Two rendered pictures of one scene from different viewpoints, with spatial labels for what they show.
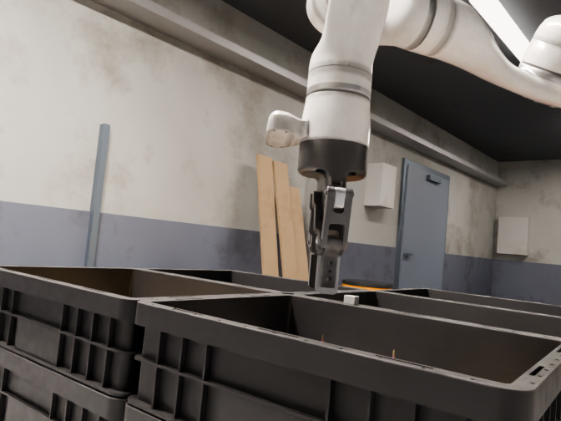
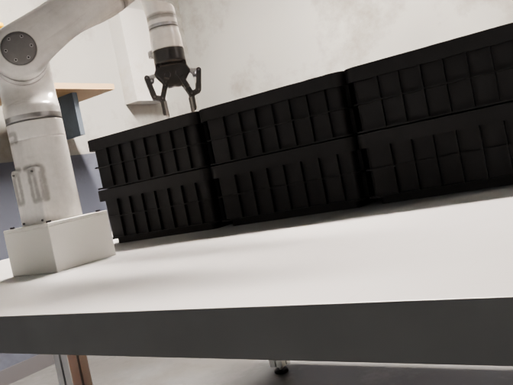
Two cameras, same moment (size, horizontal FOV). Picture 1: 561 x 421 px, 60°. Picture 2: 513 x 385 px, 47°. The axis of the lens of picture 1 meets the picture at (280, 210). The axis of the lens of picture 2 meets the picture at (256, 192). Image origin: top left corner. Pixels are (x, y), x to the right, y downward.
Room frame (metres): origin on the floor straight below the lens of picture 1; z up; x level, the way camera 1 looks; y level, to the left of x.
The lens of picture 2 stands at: (0.48, -1.46, 0.79)
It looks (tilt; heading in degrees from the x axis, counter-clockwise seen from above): 2 degrees down; 83
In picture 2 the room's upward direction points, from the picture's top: 11 degrees counter-clockwise
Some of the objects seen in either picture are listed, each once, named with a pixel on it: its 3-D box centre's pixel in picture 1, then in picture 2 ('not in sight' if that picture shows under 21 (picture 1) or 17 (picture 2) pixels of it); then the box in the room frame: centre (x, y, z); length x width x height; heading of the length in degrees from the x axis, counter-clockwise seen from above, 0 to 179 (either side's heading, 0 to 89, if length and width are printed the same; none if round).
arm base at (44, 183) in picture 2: not in sight; (45, 171); (0.26, -0.41, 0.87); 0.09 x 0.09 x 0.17; 53
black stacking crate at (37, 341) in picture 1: (128, 318); not in sight; (0.78, 0.23, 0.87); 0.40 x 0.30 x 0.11; 53
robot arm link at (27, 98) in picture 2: not in sight; (25, 80); (0.26, -0.41, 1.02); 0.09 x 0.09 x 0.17; 12
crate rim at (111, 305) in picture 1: (132, 286); not in sight; (0.78, 0.23, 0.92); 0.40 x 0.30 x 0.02; 53
